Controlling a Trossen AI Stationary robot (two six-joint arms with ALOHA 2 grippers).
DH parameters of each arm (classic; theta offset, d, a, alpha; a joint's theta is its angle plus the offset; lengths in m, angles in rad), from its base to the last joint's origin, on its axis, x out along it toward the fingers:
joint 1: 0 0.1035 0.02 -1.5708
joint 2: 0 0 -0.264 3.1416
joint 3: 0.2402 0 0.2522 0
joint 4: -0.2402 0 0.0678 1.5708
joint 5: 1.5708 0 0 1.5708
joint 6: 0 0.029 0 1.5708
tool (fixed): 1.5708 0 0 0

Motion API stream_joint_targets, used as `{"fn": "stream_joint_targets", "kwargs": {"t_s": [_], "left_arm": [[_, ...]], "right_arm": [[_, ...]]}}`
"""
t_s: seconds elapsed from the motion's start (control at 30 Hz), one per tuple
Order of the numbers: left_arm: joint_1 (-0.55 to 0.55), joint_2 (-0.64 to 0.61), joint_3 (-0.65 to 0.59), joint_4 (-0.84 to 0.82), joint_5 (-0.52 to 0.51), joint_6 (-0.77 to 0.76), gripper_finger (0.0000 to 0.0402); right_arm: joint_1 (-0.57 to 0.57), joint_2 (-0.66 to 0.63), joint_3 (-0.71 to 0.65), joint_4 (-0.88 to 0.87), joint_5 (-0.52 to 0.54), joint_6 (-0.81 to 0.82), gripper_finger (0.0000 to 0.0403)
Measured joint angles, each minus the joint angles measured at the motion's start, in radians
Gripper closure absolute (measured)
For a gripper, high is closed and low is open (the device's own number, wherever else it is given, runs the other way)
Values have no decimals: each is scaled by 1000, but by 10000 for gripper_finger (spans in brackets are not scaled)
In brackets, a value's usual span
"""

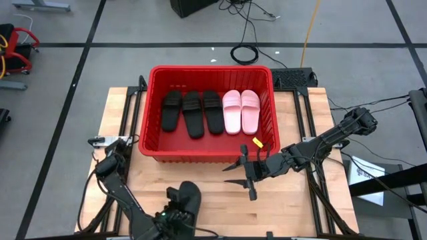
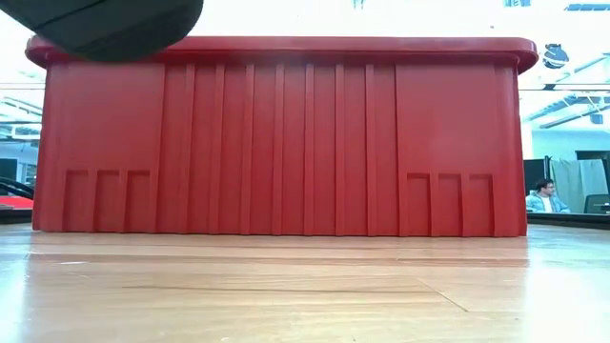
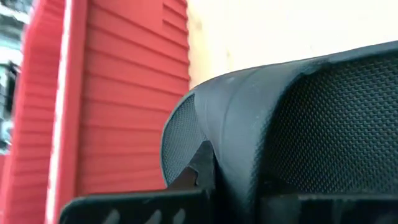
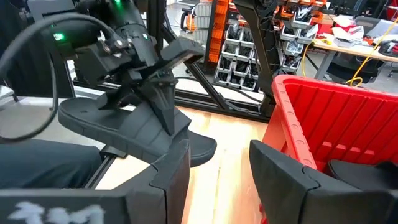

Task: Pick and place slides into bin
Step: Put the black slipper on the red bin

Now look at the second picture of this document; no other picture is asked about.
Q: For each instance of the red plastic bin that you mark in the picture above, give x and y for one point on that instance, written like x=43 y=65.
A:
x=286 y=143

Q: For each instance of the person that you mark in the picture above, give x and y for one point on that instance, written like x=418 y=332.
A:
x=545 y=202

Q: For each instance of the black ceiling fixture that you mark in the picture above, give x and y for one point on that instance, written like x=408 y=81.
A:
x=555 y=57

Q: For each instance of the grey green cloth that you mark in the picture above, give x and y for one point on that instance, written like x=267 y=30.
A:
x=581 y=181

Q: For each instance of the red metal cart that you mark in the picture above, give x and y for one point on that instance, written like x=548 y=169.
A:
x=16 y=202

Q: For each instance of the black metal frame rail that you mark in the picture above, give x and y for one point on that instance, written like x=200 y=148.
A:
x=14 y=216

